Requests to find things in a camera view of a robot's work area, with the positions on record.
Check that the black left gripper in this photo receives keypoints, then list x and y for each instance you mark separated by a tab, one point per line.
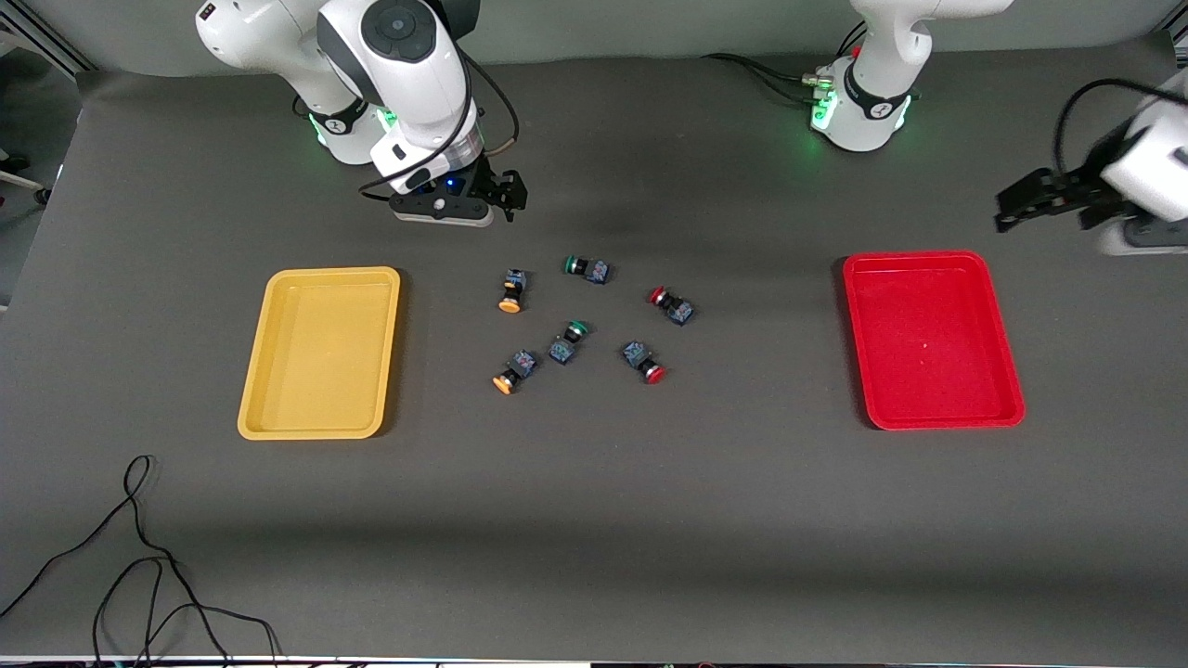
1082	188

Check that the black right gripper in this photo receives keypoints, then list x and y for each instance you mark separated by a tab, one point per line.
489	182

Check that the yellow push button switch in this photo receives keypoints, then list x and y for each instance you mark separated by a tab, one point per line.
515	369
511	289

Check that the red push button switch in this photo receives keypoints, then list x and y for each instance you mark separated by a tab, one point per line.
674	306
642	360

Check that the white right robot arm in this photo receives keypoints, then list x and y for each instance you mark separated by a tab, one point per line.
408	74

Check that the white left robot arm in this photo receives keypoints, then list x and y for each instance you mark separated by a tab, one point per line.
872	56

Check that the red plastic tray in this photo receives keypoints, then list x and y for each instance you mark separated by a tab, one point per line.
933	343

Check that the yellow plastic tray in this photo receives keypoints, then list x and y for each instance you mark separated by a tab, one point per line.
320	357

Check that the dark grey table mat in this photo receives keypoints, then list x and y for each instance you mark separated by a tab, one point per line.
594	520

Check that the white stand leg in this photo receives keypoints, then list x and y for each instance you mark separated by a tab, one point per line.
19	181

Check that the green push button switch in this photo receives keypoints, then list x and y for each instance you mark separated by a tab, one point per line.
588	269
566	343

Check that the aluminium frame rail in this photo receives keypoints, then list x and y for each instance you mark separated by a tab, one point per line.
42	37

